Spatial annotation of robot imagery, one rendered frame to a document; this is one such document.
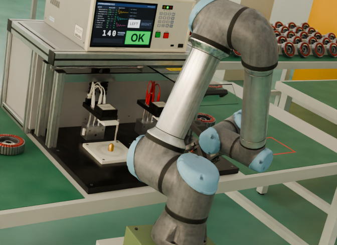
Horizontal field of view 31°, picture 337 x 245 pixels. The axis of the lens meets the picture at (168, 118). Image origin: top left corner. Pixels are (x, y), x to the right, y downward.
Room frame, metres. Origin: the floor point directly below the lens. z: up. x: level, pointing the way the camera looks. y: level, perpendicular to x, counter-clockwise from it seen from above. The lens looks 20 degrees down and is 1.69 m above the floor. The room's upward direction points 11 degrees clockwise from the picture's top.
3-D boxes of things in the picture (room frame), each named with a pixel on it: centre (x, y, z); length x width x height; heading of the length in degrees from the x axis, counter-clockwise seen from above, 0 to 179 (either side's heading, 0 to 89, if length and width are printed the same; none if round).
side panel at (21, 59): (2.21, 0.59, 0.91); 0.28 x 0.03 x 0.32; 38
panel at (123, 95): (2.30, 0.24, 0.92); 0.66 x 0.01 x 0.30; 128
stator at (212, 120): (2.57, -0.15, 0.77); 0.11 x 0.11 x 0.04
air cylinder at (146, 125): (2.29, 0.08, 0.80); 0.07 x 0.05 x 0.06; 128
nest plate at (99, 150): (2.02, 0.18, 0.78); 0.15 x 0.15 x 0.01; 38
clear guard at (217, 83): (2.21, -0.05, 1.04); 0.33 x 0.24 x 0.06; 38
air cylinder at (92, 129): (2.14, 0.27, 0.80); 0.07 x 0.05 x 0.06; 128
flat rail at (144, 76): (2.18, 0.15, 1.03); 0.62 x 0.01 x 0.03; 128
